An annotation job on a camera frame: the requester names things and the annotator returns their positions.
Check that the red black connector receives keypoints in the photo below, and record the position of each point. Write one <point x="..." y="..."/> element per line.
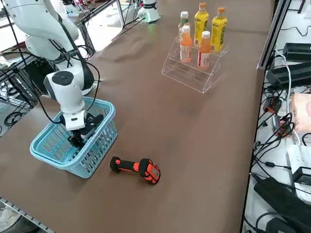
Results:
<point x="284" y="125"/>

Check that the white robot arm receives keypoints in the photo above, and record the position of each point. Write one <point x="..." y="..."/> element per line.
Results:
<point x="65" y="97"/>
<point x="149" y="9"/>

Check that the light blue plastic basket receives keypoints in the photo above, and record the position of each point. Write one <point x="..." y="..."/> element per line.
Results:
<point x="102" y="140"/>

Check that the white power strip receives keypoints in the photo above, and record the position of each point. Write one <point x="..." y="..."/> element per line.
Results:
<point x="300" y="155"/>

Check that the black metal frame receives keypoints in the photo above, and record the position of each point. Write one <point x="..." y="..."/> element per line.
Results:
<point x="22" y="80"/>

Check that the black white adapter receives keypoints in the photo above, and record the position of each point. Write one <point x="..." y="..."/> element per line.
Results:
<point x="302" y="174"/>

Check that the aluminium frame post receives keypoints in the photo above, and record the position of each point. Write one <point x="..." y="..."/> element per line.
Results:
<point x="274" y="34"/>

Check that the clear acrylic tiered shelf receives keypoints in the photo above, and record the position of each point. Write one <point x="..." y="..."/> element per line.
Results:
<point x="189" y="72"/>

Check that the pink tissue pack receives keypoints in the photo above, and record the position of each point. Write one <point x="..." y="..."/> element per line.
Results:
<point x="301" y="111"/>

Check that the black power brick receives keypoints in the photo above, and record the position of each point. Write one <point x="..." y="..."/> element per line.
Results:
<point x="297" y="51"/>

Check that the orange black plug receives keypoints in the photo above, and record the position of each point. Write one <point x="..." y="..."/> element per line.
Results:
<point x="273" y="104"/>

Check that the pale yellow drink bottle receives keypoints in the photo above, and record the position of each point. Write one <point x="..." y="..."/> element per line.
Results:
<point x="184" y="23"/>

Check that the orange juice bottle white cap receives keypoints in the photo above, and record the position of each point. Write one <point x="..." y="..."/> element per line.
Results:
<point x="204" y="55"/>
<point x="185" y="48"/>

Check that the yellow label bottle orange cap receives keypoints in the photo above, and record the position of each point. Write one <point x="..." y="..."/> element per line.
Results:
<point x="201" y="26"/>
<point x="218" y="31"/>

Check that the long black box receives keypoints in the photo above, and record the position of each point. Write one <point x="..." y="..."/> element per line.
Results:
<point x="289" y="75"/>

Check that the aluminium table edge rail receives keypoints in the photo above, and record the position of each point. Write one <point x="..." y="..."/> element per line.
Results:
<point x="22" y="213"/>

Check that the orange black barcode scanner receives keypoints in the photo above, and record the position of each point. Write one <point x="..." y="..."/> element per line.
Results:
<point x="148" y="171"/>

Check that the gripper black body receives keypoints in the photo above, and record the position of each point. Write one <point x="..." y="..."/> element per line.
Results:
<point x="93" y="121"/>

